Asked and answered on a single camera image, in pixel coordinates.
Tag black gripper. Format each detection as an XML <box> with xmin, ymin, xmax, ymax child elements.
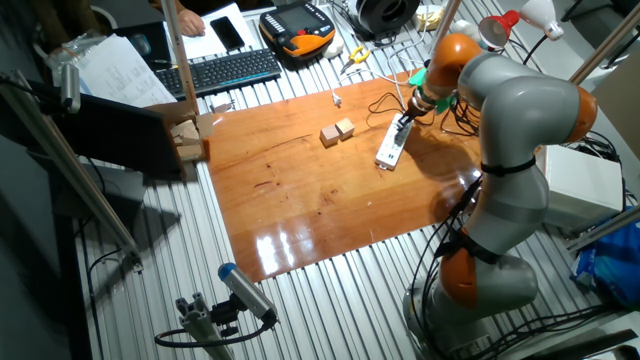
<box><xmin>395</xmin><ymin>99</ymin><xmax>431</xmax><ymax>133</ymax></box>

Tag black power cord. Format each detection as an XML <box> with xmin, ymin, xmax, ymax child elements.
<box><xmin>366</xmin><ymin>91</ymin><xmax>481</xmax><ymax>137</ymax></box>

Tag white power strip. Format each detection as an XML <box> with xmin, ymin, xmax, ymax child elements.
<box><xmin>374</xmin><ymin>112</ymin><xmax>415</xmax><ymax>172</ymax></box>

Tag person's hand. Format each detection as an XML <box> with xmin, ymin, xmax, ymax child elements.
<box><xmin>177</xmin><ymin>7</ymin><xmax>206</xmax><ymax>38</ymax></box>

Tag light wooden cube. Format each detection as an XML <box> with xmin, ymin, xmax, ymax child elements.
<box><xmin>319</xmin><ymin>124</ymin><xmax>341</xmax><ymax>149</ymax></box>
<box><xmin>334</xmin><ymin>117</ymin><xmax>356</xmax><ymax>141</ymax></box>

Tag white rounded object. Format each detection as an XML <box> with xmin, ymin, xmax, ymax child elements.
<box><xmin>322</xmin><ymin>34</ymin><xmax>346</xmax><ymax>60</ymax></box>

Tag yellowish plastic bag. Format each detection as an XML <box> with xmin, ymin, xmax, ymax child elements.
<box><xmin>413</xmin><ymin>4</ymin><xmax>446</xmax><ymax>32</ymax></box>

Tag black filament spool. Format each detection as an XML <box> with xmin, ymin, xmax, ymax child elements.
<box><xmin>357</xmin><ymin>0</ymin><xmax>422</xmax><ymax>36</ymax></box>

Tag red desk lamp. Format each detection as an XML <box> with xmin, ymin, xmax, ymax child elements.
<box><xmin>478</xmin><ymin>9</ymin><xmax>549</xmax><ymax>61</ymax></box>

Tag orange black teach pendant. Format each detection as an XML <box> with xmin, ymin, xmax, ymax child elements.
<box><xmin>258</xmin><ymin>0</ymin><xmax>337</xmax><ymax>60</ymax></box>

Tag orange wooden board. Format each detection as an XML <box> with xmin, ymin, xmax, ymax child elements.
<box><xmin>204</xmin><ymin>69</ymin><xmax>551</xmax><ymax>285</ymax></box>

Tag white desk lamp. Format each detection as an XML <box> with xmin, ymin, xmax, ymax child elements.
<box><xmin>518</xmin><ymin>0</ymin><xmax>565</xmax><ymax>42</ymax></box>

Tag white storage box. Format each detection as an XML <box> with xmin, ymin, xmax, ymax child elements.
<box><xmin>534</xmin><ymin>143</ymin><xmax>625</xmax><ymax>232</ymax></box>

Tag black computer keyboard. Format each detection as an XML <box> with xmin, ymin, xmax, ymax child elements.
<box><xmin>154</xmin><ymin>47</ymin><xmax>284</xmax><ymax>100</ymax></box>

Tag black smartphone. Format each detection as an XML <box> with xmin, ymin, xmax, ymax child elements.
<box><xmin>209</xmin><ymin>15</ymin><xmax>246</xmax><ymax>52</ymax></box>

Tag small wooden block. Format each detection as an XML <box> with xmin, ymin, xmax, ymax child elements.
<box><xmin>175</xmin><ymin>142</ymin><xmax>204</xmax><ymax>162</ymax></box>
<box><xmin>170</xmin><ymin>119</ymin><xmax>200</xmax><ymax>146</ymax></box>

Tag brown cardboard panel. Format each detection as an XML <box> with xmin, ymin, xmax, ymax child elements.
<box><xmin>589</xmin><ymin>49</ymin><xmax>640</xmax><ymax>146</ymax></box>

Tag white paper sheet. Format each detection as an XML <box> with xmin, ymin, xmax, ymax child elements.
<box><xmin>179</xmin><ymin>2</ymin><xmax>256</xmax><ymax>61</ymax></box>

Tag blue plastic bag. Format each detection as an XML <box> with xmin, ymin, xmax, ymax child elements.
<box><xmin>571</xmin><ymin>209</ymin><xmax>640</xmax><ymax>309</ymax></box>

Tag black mouse pad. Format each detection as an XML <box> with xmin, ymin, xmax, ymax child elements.
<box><xmin>112</xmin><ymin>20</ymin><xmax>174</xmax><ymax>71</ymax></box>

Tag dark computer mouse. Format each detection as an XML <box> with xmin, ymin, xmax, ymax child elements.
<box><xmin>130</xmin><ymin>33</ymin><xmax>152</xmax><ymax>57</ymax></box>

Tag short aluminium profile stub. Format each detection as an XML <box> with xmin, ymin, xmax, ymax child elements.
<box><xmin>174</xmin><ymin>292</ymin><xmax>236</xmax><ymax>360</ymax></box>

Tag printed paper stack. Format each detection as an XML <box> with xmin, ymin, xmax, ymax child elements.
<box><xmin>74</xmin><ymin>33</ymin><xmax>179</xmax><ymax>109</ymax></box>

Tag black monitor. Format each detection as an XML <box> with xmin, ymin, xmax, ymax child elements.
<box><xmin>27</xmin><ymin>79</ymin><xmax>184</xmax><ymax>181</ymax></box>

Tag clear plastic bag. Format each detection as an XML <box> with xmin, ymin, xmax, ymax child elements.
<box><xmin>47</xmin><ymin>29</ymin><xmax>109</xmax><ymax>71</ymax></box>

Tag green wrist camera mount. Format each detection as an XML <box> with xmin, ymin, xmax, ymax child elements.
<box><xmin>408</xmin><ymin>67</ymin><xmax>457</xmax><ymax>114</ymax></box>

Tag white cable with plug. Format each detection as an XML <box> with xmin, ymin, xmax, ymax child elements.
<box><xmin>329</xmin><ymin>47</ymin><xmax>431</xmax><ymax>117</ymax></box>

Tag yellow handled pliers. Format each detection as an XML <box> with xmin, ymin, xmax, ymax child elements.
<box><xmin>339</xmin><ymin>45</ymin><xmax>372</xmax><ymax>76</ymax></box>

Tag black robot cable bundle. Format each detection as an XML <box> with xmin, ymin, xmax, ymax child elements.
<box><xmin>407</xmin><ymin>174</ymin><xmax>484</xmax><ymax>360</ymax></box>

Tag black cable coil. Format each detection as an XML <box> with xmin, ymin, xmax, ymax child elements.
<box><xmin>564</xmin><ymin>129</ymin><xmax>626</xmax><ymax>161</ymax></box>

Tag silver camera blue end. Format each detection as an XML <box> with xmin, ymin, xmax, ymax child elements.
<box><xmin>217</xmin><ymin>262</ymin><xmax>279</xmax><ymax>326</ymax></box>

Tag black camera bracket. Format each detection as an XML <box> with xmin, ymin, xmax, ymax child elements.
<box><xmin>209</xmin><ymin>294</ymin><xmax>241</xmax><ymax>339</ymax></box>

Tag black camera cable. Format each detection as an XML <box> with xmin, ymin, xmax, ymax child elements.
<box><xmin>153</xmin><ymin>319</ymin><xmax>276</xmax><ymax>349</ymax></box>

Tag silver depth camera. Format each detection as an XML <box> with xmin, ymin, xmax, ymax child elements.
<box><xmin>59</xmin><ymin>62</ymin><xmax>82</xmax><ymax>115</ymax></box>

